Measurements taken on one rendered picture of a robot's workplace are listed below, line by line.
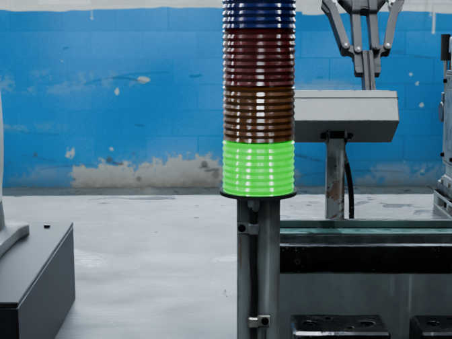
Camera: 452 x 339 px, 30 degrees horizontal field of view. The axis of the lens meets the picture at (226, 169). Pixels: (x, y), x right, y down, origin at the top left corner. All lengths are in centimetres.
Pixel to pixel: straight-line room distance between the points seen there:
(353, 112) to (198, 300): 34
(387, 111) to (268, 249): 54
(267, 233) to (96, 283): 60
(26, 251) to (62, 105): 560
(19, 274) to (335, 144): 50
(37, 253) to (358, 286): 38
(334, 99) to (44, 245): 45
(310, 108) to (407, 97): 549
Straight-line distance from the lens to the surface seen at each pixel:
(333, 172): 122
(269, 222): 70
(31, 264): 98
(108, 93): 655
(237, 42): 67
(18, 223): 110
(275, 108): 67
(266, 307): 72
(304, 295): 97
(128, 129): 656
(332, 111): 120
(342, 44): 128
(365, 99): 121
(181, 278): 128
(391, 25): 131
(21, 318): 88
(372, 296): 98
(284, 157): 68
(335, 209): 123
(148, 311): 114
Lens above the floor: 116
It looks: 9 degrees down
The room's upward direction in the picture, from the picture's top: straight up
